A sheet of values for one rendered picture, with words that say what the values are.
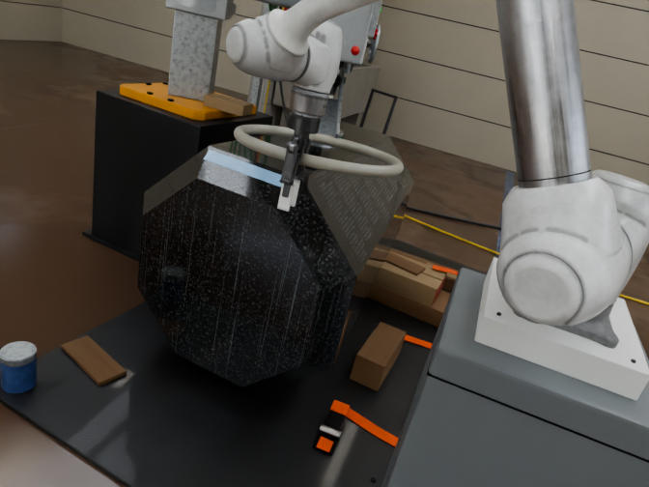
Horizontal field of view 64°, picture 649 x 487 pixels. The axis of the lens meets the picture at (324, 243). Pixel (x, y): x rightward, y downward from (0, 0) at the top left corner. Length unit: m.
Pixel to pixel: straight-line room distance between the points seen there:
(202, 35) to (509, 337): 1.97
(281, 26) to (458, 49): 5.77
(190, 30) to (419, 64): 4.63
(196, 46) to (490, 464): 2.08
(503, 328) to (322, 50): 0.68
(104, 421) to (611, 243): 1.49
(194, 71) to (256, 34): 1.50
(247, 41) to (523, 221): 0.61
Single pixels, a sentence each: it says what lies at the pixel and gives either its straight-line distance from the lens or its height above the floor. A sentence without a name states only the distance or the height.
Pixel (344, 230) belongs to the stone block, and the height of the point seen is 0.68.
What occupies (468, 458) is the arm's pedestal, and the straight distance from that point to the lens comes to 1.06.
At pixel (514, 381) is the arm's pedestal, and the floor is 0.79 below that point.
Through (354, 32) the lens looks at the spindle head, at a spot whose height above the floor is 1.23.
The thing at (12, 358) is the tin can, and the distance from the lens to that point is 1.85.
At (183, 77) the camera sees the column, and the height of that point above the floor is 0.87.
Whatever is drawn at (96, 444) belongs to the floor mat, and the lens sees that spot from 1.74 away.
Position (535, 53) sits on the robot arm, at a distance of 0.79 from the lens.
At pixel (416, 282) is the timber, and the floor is 0.20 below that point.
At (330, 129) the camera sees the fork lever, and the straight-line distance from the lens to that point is 1.82.
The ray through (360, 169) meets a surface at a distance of 1.29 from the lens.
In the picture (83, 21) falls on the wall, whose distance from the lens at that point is 9.25.
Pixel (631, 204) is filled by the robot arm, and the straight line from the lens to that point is 0.96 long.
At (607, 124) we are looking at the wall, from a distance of 6.87.
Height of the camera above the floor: 1.28
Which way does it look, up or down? 24 degrees down
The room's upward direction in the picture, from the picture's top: 13 degrees clockwise
